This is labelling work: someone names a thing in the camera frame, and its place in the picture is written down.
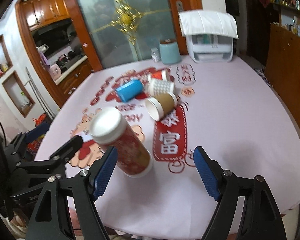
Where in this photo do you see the light blue canister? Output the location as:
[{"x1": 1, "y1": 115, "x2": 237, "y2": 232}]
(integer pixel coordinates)
[{"x1": 159, "y1": 39, "x2": 181, "y2": 64}]

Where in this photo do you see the pink kitchen appliance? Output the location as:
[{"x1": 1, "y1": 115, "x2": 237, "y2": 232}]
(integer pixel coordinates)
[{"x1": 49, "y1": 63, "x2": 62, "y2": 81}]

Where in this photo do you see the brown kraft paper cup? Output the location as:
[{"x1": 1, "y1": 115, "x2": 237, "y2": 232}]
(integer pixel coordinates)
[{"x1": 145, "y1": 93, "x2": 178, "y2": 121}]

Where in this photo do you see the dark wooden shelf cabinet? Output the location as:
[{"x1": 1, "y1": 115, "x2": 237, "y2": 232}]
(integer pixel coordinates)
[{"x1": 266, "y1": 0, "x2": 300, "y2": 128}]

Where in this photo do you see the grey checkered paper cup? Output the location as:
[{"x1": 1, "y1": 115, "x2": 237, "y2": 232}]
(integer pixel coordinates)
[{"x1": 148, "y1": 79, "x2": 175, "y2": 96}]

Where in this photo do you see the printed cartoon tablecloth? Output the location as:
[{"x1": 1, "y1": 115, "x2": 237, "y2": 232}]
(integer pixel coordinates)
[{"x1": 36, "y1": 57, "x2": 300, "y2": 239}]

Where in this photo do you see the wooden kitchen cabinet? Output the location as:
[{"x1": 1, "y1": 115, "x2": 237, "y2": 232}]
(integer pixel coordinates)
[{"x1": 16, "y1": 0, "x2": 94, "y2": 107}]

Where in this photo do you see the small white pill bottle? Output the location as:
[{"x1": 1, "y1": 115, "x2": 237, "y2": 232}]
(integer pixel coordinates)
[{"x1": 151, "y1": 48, "x2": 161, "y2": 62}]

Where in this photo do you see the small red paper cup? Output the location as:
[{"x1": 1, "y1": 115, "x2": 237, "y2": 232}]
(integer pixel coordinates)
[{"x1": 148, "y1": 69, "x2": 171, "y2": 82}]

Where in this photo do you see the tall red paper cup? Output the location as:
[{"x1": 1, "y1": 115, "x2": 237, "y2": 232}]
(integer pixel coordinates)
[{"x1": 89, "y1": 107, "x2": 153, "y2": 178}]

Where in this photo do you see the white desktop appliance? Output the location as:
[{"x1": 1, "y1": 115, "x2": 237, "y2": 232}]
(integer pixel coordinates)
[{"x1": 186, "y1": 34, "x2": 233, "y2": 63}]

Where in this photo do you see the blue plastic cup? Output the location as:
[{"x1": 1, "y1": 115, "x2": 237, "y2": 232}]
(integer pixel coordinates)
[{"x1": 115, "y1": 79, "x2": 143, "y2": 102}]

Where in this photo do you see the white cloth cover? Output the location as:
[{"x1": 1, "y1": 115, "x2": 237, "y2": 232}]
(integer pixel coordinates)
[{"x1": 179, "y1": 10, "x2": 238, "y2": 39}]

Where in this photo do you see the glass door with gold ornament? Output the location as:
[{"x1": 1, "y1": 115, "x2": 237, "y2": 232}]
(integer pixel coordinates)
[{"x1": 77, "y1": 0, "x2": 176, "y2": 69}]

